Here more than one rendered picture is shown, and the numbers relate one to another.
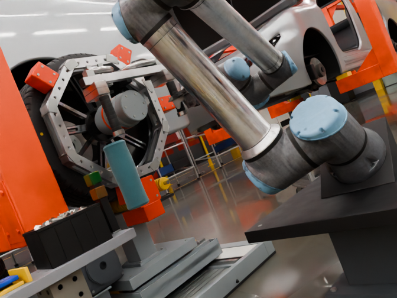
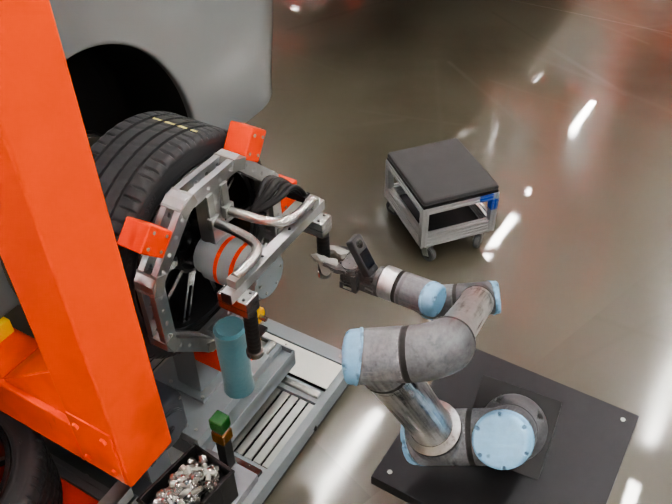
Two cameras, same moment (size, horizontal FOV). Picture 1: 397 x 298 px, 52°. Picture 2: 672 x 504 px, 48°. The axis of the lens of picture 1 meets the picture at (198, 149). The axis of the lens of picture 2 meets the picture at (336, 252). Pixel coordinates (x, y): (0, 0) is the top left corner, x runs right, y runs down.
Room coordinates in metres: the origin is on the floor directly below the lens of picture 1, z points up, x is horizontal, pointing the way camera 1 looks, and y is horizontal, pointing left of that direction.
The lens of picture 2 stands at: (0.14, 0.29, 2.20)
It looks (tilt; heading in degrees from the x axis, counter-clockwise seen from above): 41 degrees down; 348
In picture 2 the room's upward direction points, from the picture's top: 1 degrees counter-clockwise
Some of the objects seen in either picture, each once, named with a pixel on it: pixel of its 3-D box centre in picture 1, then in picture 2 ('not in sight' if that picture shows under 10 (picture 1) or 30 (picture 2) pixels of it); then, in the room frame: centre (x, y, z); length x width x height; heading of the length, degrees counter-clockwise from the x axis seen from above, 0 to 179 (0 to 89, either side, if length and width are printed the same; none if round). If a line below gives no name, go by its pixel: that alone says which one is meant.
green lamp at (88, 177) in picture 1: (93, 178); (219, 422); (1.32, 0.35, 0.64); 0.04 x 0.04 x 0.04; 47
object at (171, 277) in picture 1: (160, 272); (212, 384); (1.87, 0.38, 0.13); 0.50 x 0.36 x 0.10; 137
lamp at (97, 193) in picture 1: (98, 193); (222, 434); (1.32, 0.35, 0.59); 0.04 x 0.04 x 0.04; 47
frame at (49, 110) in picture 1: (111, 119); (217, 254); (1.71, 0.29, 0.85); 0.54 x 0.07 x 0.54; 137
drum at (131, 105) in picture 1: (120, 113); (238, 263); (1.66, 0.24, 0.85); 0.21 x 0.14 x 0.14; 47
